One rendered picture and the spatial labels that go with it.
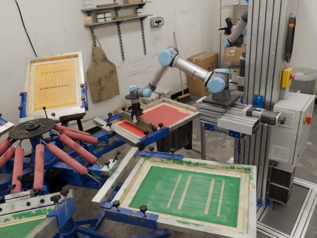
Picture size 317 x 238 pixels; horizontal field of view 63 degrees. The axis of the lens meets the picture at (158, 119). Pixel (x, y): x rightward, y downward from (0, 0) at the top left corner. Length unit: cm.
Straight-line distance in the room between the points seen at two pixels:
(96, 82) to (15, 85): 116
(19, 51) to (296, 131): 332
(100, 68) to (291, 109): 307
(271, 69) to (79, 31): 293
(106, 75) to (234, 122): 284
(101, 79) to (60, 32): 93
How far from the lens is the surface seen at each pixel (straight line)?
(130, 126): 242
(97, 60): 428
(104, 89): 440
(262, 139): 227
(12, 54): 388
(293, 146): 216
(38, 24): 396
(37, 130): 189
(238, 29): 251
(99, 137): 216
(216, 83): 186
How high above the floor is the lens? 204
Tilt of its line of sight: 26 degrees down
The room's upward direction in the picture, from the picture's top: 6 degrees counter-clockwise
